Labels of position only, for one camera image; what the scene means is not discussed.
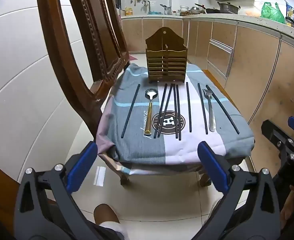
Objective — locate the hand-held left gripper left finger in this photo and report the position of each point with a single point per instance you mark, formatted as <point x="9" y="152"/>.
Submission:
<point x="83" y="166"/>

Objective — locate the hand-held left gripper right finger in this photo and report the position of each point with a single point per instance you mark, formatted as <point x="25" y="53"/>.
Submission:
<point x="213" y="168"/>

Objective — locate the silver fork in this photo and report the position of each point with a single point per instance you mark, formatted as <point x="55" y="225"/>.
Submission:
<point x="212" y="120"/>

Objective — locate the wooden slatted utensil holder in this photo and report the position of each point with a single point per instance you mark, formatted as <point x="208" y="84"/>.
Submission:
<point x="167" y="62"/>

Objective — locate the person's right hand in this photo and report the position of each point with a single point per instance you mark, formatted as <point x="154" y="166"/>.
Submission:
<point x="287" y="210"/>

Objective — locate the person's leg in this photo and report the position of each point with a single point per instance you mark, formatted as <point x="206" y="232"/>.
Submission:
<point x="105" y="213"/>

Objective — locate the grey pink printed cloth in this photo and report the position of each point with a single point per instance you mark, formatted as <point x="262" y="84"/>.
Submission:
<point x="142" y="150"/>

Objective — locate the beige kitchen counter cabinets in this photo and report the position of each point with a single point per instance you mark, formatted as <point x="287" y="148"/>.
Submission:
<point x="262" y="67"/>

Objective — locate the brown wooden furniture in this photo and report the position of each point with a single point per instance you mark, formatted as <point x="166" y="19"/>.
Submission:
<point x="1" y="187"/>

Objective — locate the blue snack bag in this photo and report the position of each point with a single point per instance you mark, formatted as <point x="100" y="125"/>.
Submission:
<point x="292" y="13"/>

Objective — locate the green plastic bag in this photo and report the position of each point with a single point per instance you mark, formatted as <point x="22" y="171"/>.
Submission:
<point x="272" y="12"/>

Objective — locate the pink floor mat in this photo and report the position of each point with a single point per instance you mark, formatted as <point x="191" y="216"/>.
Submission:
<point x="133" y="58"/>

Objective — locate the dark cooking pot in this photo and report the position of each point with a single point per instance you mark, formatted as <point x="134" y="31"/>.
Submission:
<point x="228" y="7"/>

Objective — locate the black frying pan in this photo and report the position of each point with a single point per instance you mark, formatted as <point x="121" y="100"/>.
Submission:
<point x="207" y="10"/>

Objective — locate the carved brown wooden chair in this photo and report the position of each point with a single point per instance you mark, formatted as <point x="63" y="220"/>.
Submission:
<point x="69" y="30"/>

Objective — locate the small metal pot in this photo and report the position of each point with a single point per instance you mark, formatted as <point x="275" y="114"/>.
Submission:
<point x="195" y="10"/>

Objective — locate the stack of white bowls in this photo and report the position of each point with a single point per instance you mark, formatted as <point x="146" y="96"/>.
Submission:
<point x="184" y="8"/>

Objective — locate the metal ladle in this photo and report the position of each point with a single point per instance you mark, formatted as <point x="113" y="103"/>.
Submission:
<point x="165" y="7"/>

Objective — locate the blue basin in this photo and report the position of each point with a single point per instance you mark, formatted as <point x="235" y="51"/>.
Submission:
<point x="154" y="12"/>

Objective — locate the metal kitchen faucet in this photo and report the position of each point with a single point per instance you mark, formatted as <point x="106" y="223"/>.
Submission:
<point x="147" y="3"/>

